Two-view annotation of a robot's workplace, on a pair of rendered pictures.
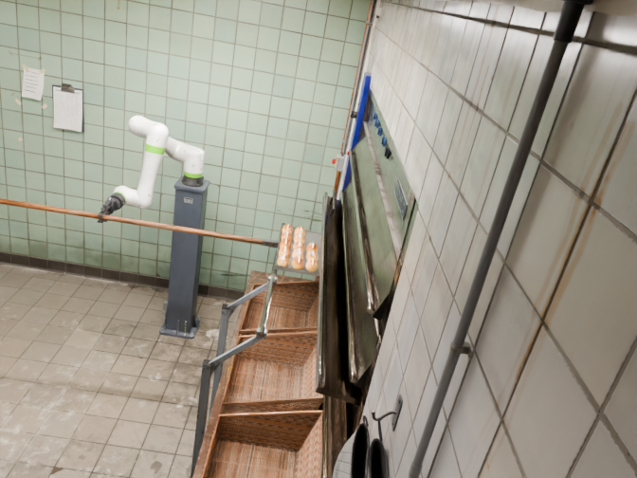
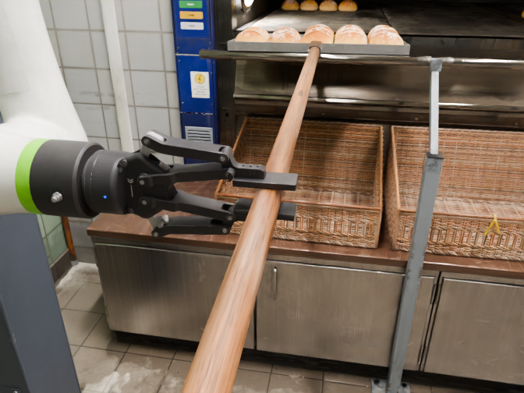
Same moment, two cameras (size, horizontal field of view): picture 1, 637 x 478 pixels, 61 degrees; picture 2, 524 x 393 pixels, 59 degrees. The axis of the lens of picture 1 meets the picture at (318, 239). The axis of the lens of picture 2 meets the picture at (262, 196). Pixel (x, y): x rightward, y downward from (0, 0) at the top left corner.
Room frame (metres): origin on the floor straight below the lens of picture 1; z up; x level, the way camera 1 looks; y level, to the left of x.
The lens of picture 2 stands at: (2.63, 1.68, 1.43)
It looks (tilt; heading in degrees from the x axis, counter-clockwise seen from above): 27 degrees down; 284
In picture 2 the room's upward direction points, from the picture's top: straight up
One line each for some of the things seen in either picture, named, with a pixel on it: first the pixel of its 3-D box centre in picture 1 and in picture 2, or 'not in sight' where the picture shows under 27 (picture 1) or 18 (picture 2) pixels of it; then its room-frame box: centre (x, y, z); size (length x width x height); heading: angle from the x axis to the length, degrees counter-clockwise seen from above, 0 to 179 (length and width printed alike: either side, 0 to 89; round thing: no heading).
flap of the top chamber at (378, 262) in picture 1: (371, 189); not in sight; (2.29, -0.18, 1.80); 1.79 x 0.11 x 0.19; 3
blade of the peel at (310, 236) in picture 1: (308, 249); (319, 38); (2.83, 0.04, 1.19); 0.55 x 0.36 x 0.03; 5
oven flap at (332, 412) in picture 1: (336, 335); (470, 83); (2.29, -0.18, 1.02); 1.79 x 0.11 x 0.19; 3
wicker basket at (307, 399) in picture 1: (275, 375); (472, 187); (2.26, 0.08, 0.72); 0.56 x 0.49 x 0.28; 4
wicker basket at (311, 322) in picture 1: (283, 314); (303, 175); (2.85, 0.12, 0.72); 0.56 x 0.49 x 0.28; 2
